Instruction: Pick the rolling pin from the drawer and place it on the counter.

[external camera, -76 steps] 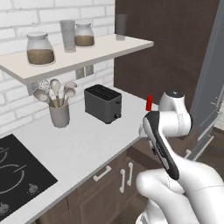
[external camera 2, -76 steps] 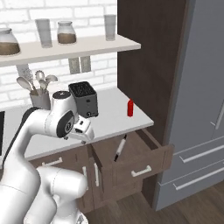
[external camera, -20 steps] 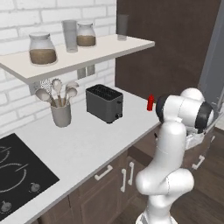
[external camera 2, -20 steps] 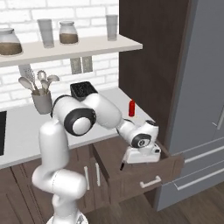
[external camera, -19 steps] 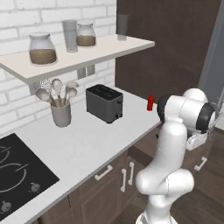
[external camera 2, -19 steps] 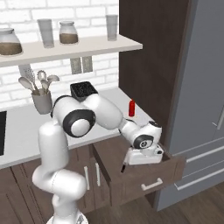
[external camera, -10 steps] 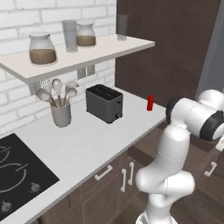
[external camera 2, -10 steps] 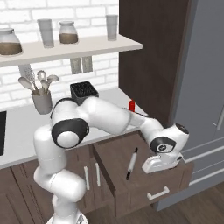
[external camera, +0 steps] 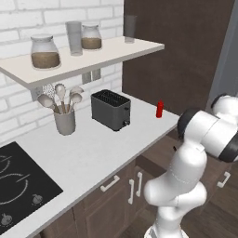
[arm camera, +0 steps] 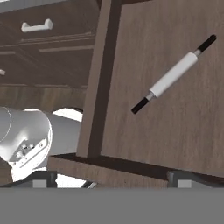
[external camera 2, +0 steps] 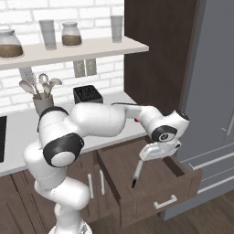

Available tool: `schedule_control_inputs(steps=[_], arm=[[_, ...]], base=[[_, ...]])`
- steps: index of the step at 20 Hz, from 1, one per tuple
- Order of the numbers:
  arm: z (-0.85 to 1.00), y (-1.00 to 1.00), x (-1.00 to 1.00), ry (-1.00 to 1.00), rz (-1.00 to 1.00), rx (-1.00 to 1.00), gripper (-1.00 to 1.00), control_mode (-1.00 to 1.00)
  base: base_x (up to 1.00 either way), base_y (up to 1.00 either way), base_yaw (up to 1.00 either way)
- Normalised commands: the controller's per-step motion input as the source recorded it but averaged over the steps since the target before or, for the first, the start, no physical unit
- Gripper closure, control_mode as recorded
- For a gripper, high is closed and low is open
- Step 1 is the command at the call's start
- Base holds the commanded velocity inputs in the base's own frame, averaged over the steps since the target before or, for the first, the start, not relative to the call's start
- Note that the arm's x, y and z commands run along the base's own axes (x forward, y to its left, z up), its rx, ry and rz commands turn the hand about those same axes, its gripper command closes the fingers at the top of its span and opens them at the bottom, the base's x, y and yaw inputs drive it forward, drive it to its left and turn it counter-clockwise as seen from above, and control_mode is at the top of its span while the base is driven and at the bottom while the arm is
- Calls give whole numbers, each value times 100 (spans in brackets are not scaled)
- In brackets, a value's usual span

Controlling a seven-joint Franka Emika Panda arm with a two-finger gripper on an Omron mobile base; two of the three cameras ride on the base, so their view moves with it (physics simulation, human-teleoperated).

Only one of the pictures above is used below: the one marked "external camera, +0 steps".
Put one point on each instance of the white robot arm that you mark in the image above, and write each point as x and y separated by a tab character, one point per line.
186	173

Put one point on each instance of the brown open drawer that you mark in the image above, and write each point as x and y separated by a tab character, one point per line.
158	152

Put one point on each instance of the brown closed drawer front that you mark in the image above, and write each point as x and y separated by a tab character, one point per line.
124	173

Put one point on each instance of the dark grey toaster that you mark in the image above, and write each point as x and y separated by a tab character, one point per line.
110	114

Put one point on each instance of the red ketchup bottle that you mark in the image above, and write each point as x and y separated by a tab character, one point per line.
159	109

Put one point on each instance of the grey utensil pot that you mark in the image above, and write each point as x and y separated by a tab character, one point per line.
65	124

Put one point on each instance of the brown cupboard door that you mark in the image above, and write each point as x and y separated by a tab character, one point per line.
146	179
108	214

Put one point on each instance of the slotted wooden spoon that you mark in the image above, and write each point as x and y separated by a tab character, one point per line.
48	90

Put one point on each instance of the small glass jar brown contents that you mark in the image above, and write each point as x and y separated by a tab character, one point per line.
91	40

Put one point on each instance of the tall dark brown cabinet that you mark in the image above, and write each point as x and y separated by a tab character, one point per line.
173	52

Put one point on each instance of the grey glass tumbler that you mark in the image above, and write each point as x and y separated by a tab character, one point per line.
130	28

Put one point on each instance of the clear glass tumbler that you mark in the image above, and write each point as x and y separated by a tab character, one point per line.
74	38

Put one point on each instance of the large glass jar brown contents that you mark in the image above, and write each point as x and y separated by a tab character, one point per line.
45	55

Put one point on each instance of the grey hob knob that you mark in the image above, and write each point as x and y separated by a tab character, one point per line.
37	199
5	219

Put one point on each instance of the black hob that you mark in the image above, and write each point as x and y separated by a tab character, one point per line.
18	182

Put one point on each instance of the brown cupboard under hob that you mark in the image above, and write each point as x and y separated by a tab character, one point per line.
60	226

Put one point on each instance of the grey fridge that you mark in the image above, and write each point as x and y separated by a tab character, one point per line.
225	52

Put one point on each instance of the grey wall outlet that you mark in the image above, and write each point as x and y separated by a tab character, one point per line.
91	76
37	93

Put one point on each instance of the white wall shelf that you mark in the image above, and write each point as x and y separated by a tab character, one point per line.
93	59

